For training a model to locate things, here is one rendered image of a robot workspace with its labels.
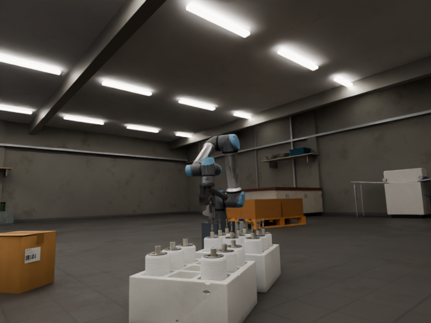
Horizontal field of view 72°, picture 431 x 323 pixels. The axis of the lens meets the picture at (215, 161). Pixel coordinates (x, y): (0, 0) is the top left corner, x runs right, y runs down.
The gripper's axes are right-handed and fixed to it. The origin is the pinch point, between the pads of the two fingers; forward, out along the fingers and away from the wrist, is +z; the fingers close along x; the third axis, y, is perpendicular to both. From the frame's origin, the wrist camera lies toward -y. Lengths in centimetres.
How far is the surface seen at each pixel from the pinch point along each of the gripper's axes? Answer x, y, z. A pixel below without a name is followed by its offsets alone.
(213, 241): 4.4, -1.1, 11.5
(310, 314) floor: 39, -47, 35
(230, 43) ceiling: -336, 32, -296
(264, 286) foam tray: 13.4, -27.8, 31.8
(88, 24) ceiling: -222, 242, -296
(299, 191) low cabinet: -660, -97, -32
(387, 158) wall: -646, -315, -108
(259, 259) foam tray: 13.0, -25.9, 19.5
